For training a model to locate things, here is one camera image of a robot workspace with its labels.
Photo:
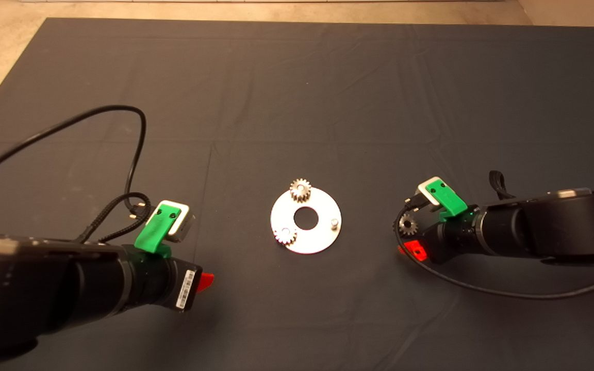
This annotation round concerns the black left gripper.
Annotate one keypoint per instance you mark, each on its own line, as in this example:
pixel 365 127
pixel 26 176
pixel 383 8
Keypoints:
pixel 163 281

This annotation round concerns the small steel planetary gear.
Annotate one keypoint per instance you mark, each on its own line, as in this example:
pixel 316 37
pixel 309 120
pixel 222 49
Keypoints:
pixel 411 229
pixel 297 196
pixel 280 239

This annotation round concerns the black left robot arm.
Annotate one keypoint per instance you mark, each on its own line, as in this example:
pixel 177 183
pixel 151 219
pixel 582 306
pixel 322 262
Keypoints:
pixel 44 293

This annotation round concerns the left wrist camera green mount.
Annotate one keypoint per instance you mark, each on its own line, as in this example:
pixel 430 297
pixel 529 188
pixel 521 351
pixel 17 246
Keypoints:
pixel 155 229

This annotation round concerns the right wrist camera green mount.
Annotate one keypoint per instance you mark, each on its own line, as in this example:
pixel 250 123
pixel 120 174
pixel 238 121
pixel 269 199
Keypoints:
pixel 449 201

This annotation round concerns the round metal carrier plate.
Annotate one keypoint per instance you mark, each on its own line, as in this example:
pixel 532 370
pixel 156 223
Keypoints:
pixel 323 242

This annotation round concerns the wrist camera green mount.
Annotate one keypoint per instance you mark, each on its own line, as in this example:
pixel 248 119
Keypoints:
pixel 155 229
pixel 449 201

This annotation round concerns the dark grey table cloth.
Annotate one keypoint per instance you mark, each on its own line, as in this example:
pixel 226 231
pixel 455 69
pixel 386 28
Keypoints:
pixel 328 103

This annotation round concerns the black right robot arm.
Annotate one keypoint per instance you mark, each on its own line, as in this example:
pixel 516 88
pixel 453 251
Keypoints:
pixel 560 226

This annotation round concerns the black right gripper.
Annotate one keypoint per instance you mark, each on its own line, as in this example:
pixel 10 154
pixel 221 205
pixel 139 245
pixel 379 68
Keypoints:
pixel 454 237

